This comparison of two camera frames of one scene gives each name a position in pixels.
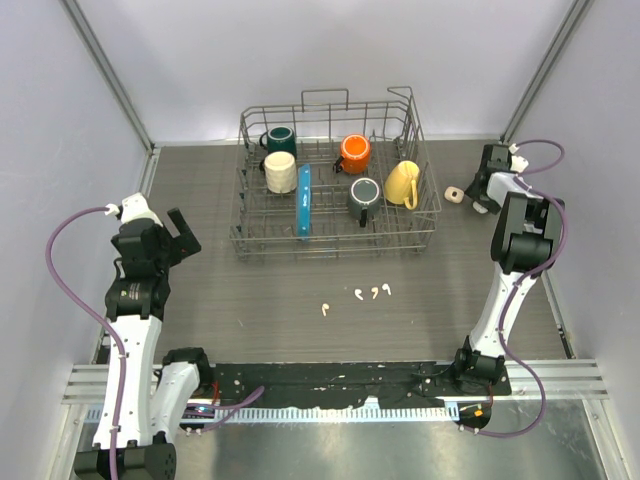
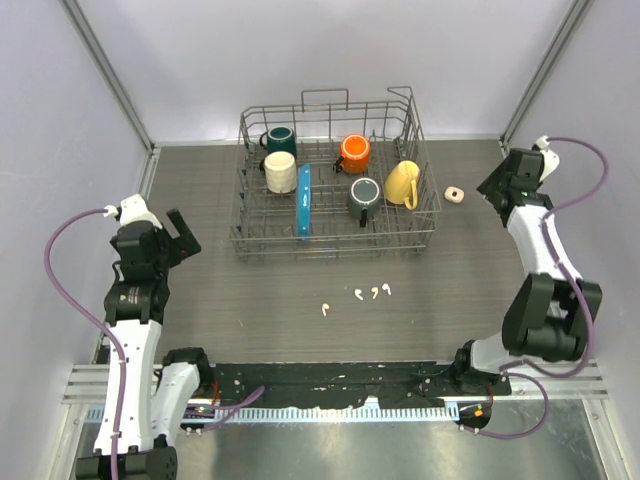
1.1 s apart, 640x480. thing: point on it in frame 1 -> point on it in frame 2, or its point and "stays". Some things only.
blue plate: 304,201 stays
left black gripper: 182,245 stays
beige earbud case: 454,194 stays
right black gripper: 492,207 -> 487,188
